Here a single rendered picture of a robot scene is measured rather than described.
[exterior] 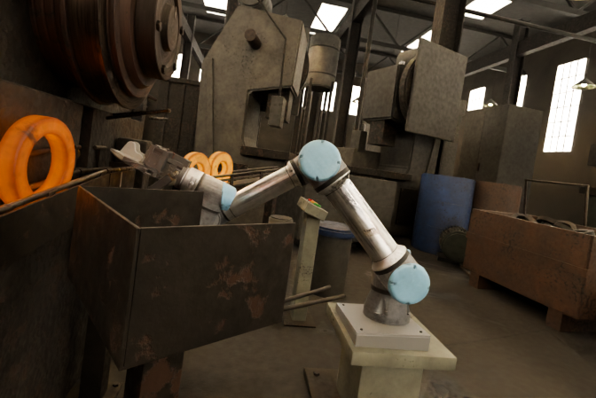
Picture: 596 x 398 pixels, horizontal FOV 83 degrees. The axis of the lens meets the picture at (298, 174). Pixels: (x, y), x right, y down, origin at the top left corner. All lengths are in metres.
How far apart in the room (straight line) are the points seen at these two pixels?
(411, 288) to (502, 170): 4.52
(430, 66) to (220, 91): 2.45
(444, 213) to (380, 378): 2.95
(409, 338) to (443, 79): 3.78
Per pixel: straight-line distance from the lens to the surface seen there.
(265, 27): 3.87
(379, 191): 3.38
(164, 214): 0.64
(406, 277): 0.99
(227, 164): 1.57
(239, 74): 3.77
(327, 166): 0.92
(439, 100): 4.50
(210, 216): 1.00
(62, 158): 0.85
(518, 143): 5.61
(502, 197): 4.28
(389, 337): 1.11
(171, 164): 1.02
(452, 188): 3.98
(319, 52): 10.01
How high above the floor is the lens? 0.80
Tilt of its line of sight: 2 degrees down
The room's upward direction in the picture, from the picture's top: 8 degrees clockwise
